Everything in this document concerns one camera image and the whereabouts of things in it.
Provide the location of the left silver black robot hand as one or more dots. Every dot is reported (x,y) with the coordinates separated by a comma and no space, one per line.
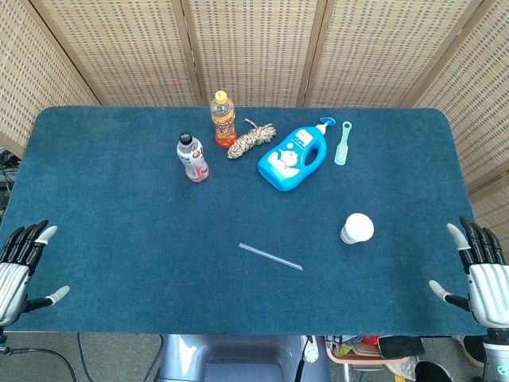
(14,274)

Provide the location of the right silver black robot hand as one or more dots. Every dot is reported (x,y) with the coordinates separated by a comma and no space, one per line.
(491,286)

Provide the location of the transparent plastic straw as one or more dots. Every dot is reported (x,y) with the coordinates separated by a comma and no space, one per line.
(270,257)

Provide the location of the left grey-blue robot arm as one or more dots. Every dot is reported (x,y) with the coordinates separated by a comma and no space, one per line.
(2,338)

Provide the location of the white paper cup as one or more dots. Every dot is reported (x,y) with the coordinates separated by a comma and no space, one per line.
(358,227)

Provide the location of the black shoe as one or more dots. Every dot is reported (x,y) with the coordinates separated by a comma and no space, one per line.
(433,373)

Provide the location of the black cloth item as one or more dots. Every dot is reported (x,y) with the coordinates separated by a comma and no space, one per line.
(399,346)

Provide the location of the blue carpet table cover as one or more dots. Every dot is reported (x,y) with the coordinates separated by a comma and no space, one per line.
(119,238)

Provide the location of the pink plastic basket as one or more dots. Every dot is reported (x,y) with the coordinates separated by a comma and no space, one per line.
(358,359)

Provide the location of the white perforated plastic piece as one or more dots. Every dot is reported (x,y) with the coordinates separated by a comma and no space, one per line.
(310,350)

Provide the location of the light green brush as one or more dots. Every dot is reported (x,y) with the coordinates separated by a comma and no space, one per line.
(342,151)

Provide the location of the pink drink bottle black cap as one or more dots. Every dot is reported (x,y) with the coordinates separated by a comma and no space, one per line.
(193,159)

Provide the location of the grey-blue robot torso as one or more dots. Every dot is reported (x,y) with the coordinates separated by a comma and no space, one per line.
(238,358)

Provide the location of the blue detergent bottle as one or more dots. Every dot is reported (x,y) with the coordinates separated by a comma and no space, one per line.
(282,163)

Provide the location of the orange iced tea bottle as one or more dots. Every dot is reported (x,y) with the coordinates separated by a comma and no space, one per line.
(224,127)

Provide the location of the woven wood-framed folding screen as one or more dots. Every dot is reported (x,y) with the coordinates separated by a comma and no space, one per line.
(254,47)

